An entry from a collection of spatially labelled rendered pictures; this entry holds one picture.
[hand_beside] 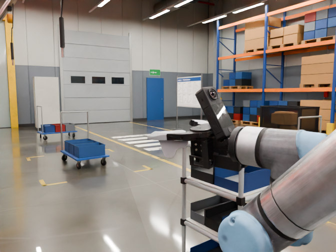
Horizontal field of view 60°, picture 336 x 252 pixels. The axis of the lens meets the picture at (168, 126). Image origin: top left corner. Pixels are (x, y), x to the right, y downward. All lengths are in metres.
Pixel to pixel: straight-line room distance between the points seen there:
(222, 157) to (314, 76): 10.31
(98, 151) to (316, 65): 7.85
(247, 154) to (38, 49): 12.63
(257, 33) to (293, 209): 12.26
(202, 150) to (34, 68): 12.41
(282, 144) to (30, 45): 12.68
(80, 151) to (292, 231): 4.96
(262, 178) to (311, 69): 9.25
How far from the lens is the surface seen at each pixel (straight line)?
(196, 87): 9.67
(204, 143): 0.60
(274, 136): 0.53
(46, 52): 13.05
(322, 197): 0.38
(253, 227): 0.41
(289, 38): 11.65
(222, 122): 0.59
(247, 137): 0.55
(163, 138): 0.62
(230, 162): 0.60
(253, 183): 1.77
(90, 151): 5.33
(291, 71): 12.83
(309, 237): 0.57
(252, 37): 12.71
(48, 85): 11.30
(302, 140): 0.51
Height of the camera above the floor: 1.32
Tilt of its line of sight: 6 degrees down
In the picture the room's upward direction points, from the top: straight up
